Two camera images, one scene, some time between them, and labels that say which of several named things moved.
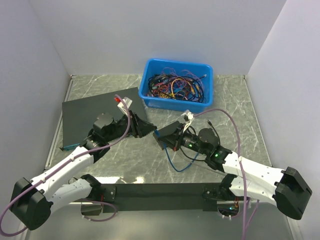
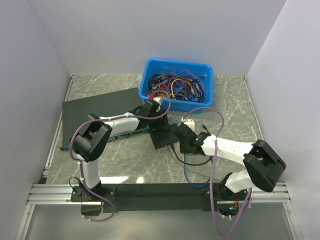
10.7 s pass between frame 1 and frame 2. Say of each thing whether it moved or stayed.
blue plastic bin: stayed
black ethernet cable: moved
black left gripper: moved
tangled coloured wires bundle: stayed
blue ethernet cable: moved
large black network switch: stayed
